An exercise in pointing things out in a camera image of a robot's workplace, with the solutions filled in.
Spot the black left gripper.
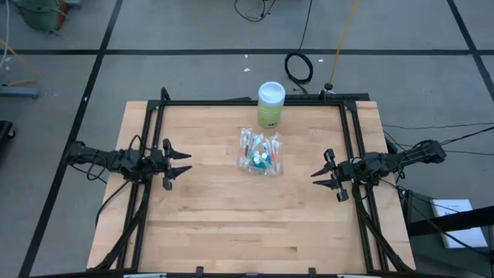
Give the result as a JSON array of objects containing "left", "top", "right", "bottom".
[{"left": 146, "top": 137, "right": 194, "bottom": 192}]

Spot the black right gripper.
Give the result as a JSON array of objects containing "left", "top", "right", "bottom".
[{"left": 310, "top": 147, "right": 364, "bottom": 203}]

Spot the clear acrylic organizer box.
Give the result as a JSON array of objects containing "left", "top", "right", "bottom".
[{"left": 235, "top": 126, "right": 286, "bottom": 178}]

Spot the green canister white lid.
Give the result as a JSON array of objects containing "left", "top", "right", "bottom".
[{"left": 257, "top": 80, "right": 287, "bottom": 130}]

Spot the dark grey cabinet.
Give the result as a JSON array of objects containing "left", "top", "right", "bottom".
[{"left": 401, "top": 188, "right": 494, "bottom": 278}]

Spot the black metal bar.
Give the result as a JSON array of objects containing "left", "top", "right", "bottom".
[{"left": 404, "top": 205, "right": 494, "bottom": 238}]

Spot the white paper booklet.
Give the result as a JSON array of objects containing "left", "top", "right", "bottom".
[{"left": 429, "top": 198, "right": 489, "bottom": 249}]

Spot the grey flat base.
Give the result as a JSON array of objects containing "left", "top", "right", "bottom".
[{"left": 0, "top": 85, "right": 41, "bottom": 100}]

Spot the black chair base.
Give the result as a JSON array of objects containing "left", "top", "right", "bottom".
[{"left": 0, "top": 120, "right": 16, "bottom": 155}]

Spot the green bag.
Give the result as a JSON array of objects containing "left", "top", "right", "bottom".
[{"left": 13, "top": 0, "right": 73, "bottom": 38}]

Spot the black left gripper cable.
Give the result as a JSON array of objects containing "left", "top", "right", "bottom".
[{"left": 129, "top": 134, "right": 154, "bottom": 155}]

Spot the black metal table frame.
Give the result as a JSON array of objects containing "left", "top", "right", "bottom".
[{"left": 92, "top": 86, "right": 416, "bottom": 278}]

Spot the black coiled floor cable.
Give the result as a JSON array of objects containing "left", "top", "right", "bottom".
[{"left": 283, "top": 0, "right": 315, "bottom": 95}]

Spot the thin black floor cable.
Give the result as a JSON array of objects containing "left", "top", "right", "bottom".
[{"left": 381, "top": 122, "right": 494, "bottom": 131}]

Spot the long yellow cable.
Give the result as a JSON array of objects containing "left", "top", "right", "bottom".
[{"left": 327, "top": 0, "right": 360, "bottom": 92}]

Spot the thin black looped cable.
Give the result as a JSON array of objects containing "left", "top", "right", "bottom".
[{"left": 233, "top": 0, "right": 277, "bottom": 23}]

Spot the thin yellow floor cable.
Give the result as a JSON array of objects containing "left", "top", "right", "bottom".
[{"left": 0, "top": 37, "right": 39, "bottom": 86}]

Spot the white cable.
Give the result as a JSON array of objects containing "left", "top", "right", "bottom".
[{"left": 0, "top": 0, "right": 15, "bottom": 77}]

